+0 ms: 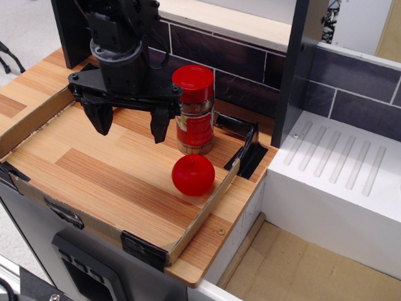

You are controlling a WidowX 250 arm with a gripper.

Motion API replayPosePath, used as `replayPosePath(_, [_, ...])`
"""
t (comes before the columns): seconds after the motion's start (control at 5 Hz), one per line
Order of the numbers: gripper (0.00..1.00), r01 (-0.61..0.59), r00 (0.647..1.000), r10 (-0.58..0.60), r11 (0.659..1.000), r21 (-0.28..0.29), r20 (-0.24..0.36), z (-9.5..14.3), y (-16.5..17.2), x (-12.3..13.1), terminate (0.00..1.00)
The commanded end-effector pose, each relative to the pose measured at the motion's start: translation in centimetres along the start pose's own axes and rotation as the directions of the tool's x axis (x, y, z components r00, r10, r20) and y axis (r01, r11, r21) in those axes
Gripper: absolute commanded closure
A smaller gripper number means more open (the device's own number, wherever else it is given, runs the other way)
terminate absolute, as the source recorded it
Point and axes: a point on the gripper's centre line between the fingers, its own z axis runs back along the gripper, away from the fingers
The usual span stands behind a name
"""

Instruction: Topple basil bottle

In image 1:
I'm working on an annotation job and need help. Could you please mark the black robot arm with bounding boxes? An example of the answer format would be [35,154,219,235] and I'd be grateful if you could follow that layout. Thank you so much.
[68,1,182,143]

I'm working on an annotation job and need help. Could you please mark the dark grey cabinet post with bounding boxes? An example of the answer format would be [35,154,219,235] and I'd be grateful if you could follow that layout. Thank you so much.
[271,0,328,148]

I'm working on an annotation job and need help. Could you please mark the red plastic apple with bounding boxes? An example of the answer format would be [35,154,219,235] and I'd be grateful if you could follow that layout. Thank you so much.
[172,154,215,196]

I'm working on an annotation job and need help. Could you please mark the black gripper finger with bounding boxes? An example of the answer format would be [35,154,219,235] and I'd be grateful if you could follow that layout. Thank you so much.
[150,108,170,144]
[82,102,112,135]

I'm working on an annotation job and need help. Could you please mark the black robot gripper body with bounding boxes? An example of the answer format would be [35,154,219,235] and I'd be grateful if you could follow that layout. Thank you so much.
[68,46,182,114]

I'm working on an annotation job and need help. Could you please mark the red-lidded basil spice bottle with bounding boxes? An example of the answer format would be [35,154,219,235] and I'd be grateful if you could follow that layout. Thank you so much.
[172,65,214,155]

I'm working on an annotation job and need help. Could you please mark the black tripod legs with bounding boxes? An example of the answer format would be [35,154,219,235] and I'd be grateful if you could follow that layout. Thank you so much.
[0,40,26,75]

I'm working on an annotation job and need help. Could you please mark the black oven control panel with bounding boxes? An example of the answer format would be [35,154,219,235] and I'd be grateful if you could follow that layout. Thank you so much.
[51,235,127,300]

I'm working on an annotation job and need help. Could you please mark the white dish drainer sink unit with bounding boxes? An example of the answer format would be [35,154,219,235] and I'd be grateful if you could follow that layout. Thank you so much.
[262,112,400,278]

